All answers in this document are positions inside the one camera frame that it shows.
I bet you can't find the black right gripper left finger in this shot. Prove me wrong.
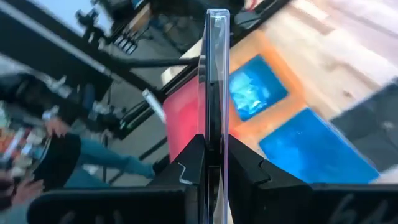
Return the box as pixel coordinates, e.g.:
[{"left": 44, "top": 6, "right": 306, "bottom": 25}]
[{"left": 27, "top": 133, "right": 208, "bottom": 224}]

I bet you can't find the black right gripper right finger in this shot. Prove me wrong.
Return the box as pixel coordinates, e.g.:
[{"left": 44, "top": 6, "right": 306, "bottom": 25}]
[{"left": 228, "top": 134, "right": 398, "bottom": 224}]

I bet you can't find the black tray jewel case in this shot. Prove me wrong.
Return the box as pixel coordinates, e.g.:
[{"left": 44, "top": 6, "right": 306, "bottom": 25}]
[{"left": 330, "top": 82, "right": 398, "bottom": 174}]

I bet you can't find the person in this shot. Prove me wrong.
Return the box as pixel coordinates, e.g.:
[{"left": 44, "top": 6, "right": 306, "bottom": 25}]
[{"left": 0, "top": 116, "right": 156, "bottom": 224}]

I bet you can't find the pink translucent plastic bin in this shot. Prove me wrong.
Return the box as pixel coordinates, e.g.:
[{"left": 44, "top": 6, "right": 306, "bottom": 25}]
[{"left": 162, "top": 76, "right": 208, "bottom": 162}]

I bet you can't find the orange translucent plastic bin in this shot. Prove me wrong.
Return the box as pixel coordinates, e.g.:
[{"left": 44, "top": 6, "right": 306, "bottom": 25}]
[{"left": 228, "top": 29, "right": 308, "bottom": 147}]

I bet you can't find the black metal rig frame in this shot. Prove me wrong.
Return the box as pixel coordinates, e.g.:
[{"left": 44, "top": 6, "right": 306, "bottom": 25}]
[{"left": 0, "top": 0, "right": 292, "bottom": 141}]

